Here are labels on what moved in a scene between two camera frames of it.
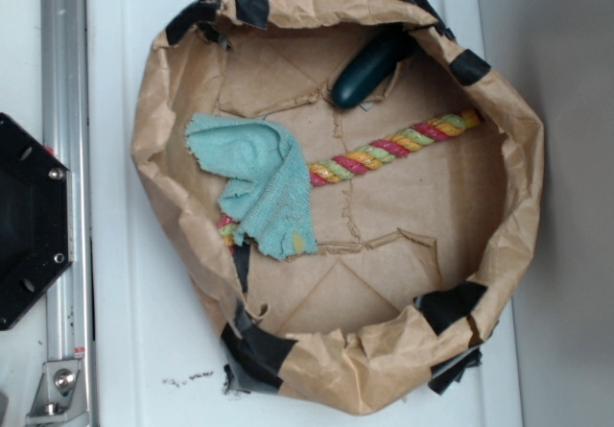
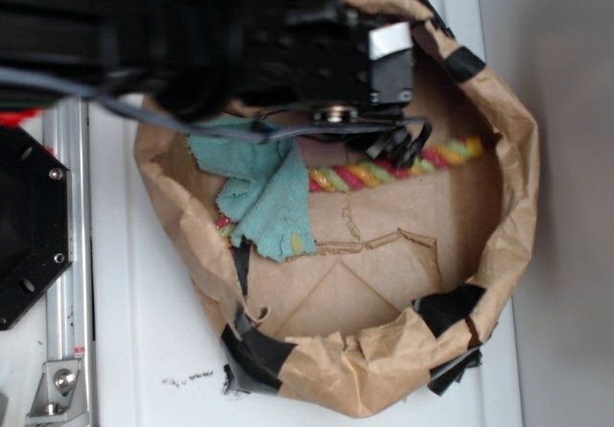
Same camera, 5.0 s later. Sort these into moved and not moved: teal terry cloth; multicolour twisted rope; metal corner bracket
Moved: multicolour twisted rope
Not moved: teal terry cloth; metal corner bracket
